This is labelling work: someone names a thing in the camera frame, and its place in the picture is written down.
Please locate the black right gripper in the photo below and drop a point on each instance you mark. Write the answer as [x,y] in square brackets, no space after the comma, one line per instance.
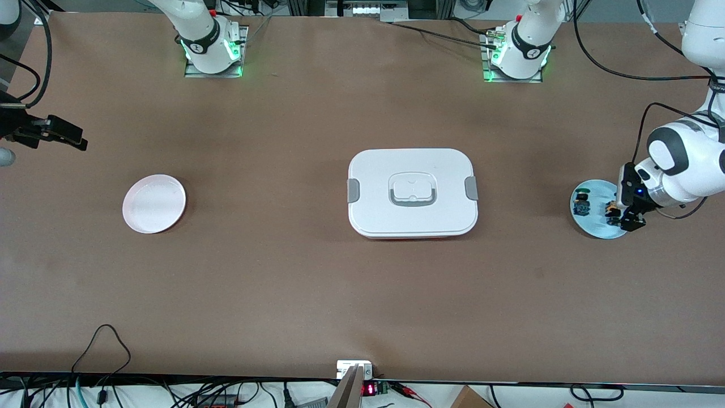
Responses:
[12,120]

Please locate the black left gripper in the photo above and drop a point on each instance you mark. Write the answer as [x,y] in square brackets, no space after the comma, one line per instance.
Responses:
[638,210]

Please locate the orange push-button switch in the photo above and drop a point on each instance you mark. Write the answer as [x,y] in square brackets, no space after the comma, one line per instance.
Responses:
[611,212]

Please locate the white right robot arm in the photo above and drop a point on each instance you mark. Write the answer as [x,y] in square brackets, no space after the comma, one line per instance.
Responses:
[207,48]

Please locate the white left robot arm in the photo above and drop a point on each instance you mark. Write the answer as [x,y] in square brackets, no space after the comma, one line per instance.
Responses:
[696,170]

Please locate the light blue round plate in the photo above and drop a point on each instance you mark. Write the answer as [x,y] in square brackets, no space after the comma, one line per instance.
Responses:
[592,226]

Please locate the pink round plate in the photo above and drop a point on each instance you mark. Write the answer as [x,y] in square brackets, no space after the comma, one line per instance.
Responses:
[154,204]

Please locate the white lidded lunch box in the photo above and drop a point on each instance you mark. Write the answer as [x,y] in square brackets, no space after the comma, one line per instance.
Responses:
[412,218]

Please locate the brown cardboard box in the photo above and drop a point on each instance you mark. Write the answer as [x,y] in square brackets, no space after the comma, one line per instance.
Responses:
[470,399]

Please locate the red clip leads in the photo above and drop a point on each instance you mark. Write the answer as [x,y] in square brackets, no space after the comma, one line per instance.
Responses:
[408,390]

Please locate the red digit display module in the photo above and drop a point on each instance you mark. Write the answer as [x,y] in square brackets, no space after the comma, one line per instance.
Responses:
[369,389]

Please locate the black power strip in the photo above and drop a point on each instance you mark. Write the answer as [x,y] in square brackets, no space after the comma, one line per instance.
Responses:
[218,402]

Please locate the small white box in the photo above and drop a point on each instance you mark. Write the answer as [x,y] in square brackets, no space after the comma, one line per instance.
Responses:
[348,368]

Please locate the green push-button switch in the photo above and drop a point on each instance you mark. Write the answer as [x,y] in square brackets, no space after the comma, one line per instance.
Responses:
[581,205]

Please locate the aluminium corner bracket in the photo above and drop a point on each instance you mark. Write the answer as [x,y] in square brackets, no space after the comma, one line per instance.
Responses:
[41,20]

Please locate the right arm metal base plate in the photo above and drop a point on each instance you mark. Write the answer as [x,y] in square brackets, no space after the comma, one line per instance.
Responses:
[195,72]

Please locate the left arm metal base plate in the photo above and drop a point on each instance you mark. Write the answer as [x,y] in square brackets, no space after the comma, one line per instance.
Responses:
[512,80]

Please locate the aluminium frame structure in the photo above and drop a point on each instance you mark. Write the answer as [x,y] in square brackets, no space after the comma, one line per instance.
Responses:
[340,8]

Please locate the grey aluminium post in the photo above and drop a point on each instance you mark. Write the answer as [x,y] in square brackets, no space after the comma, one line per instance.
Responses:
[346,394]

